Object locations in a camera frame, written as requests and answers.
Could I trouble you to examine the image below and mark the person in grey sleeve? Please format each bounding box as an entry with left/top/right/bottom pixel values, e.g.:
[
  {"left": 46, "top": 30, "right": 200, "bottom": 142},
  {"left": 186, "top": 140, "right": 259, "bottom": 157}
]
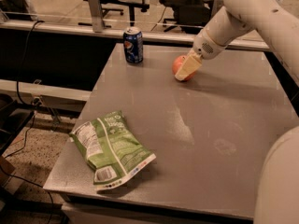
[{"left": 0, "top": 0, "right": 38, "bottom": 21}]

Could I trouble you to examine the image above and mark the left metal bracket post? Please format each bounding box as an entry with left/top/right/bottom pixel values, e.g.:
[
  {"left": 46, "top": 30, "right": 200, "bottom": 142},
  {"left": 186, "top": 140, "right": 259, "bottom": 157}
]
[{"left": 88, "top": 0, "right": 105, "bottom": 33}]

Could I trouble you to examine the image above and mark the red apple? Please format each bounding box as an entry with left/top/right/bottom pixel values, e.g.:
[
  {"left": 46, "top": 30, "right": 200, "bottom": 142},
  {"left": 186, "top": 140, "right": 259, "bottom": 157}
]
[{"left": 172, "top": 55, "right": 196, "bottom": 81}]

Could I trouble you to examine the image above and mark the black power cable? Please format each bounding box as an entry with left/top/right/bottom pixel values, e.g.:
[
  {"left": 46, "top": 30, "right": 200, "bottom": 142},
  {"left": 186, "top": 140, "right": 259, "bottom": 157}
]
[{"left": 0, "top": 20, "right": 55, "bottom": 224}]

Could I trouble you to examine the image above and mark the green jalapeno chip bag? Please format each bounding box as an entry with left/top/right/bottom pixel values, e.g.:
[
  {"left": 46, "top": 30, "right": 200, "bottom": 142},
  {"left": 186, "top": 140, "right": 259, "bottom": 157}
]
[{"left": 69, "top": 111, "right": 156, "bottom": 191}]

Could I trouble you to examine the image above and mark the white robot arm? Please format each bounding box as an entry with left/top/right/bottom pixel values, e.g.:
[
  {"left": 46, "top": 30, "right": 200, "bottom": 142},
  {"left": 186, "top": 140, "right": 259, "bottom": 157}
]
[{"left": 174, "top": 0, "right": 299, "bottom": 224}]

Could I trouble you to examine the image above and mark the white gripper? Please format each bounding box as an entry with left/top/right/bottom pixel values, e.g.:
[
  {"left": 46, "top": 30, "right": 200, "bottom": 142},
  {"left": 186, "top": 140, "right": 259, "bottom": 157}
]
[{"left": 176, "top": 29, "right": 227, "bottom": 79}]

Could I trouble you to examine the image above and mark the blue pepsi soda can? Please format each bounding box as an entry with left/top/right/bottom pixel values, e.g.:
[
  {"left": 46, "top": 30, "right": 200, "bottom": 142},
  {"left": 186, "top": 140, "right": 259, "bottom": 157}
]
[{"left": 123, "top": 26, "right": 143, "bottom": 63}]

